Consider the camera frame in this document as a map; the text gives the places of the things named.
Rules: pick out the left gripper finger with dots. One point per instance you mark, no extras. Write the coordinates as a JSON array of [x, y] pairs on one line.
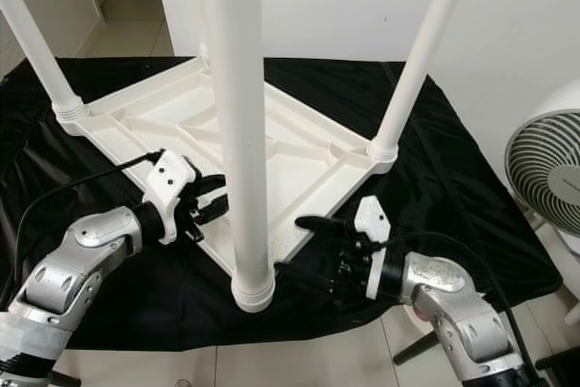
[[210, 185], [213, 208]]

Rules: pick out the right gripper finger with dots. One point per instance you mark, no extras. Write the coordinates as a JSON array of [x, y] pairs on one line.
[[308, 275], [322, 224]]

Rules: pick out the white plastic table top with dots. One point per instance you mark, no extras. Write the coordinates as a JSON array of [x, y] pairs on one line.
[[145, 106]]

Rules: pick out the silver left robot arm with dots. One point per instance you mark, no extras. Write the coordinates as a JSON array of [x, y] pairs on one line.
[[72, 269]]

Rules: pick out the black table cloth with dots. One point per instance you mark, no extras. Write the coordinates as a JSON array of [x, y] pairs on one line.
[[36, 178]]

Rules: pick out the white standing fan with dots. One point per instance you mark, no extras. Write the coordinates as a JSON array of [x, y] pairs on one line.
[[548, 169]]

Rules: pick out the black floor stand foot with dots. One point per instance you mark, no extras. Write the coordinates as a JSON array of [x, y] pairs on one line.
[[560, 358]]

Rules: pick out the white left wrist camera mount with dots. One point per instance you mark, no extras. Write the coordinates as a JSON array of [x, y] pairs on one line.
[[172, 183]]

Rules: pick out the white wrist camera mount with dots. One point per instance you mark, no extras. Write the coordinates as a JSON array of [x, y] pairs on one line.
[[372, 219], [172, 183]]

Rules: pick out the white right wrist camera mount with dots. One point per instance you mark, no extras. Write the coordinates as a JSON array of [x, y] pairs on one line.
[[372, 219]]

